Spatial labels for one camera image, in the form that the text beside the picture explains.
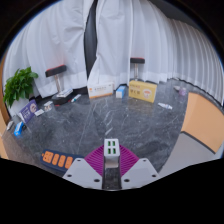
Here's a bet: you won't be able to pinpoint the white marker pen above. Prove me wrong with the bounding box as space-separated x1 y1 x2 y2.
68 93 82 103

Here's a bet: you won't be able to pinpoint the black stool red-trimmed seat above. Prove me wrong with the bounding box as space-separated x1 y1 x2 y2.
44 64 79 101
129 57 146 81

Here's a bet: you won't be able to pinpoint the purple box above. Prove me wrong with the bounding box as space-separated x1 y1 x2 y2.
18 99 38 124

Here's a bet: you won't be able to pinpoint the blue power strip orange sockets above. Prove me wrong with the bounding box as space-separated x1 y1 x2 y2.
40 148 84 173

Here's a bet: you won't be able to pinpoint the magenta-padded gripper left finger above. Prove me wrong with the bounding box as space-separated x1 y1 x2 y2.
62 143 107 190

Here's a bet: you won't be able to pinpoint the white tube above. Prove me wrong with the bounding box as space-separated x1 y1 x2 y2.
157 102 174 110

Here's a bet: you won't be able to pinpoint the yellow cardboard box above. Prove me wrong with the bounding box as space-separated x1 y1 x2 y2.
128 79 158 104

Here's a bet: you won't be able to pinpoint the white curtain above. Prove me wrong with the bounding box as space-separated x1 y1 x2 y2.
87 0 224 104
2 0 94 101

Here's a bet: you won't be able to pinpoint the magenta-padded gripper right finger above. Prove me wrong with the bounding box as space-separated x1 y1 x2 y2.
118 143 161 190

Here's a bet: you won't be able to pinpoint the white box orange print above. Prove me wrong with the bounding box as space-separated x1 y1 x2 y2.
87 81 115 100

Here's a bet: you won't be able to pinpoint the white booklet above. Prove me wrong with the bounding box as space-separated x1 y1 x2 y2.
55 87 74 98

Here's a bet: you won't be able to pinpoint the small blue white box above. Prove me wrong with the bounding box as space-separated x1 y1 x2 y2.
115 84 128 99

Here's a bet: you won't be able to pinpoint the green potted plant white pot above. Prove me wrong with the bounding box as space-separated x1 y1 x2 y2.
2 66 39 116

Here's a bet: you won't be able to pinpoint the white charger block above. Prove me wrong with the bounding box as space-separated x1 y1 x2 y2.
103 138 121 170

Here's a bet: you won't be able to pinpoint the printed card packet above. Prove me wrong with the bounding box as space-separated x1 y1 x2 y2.
43 100 54 112

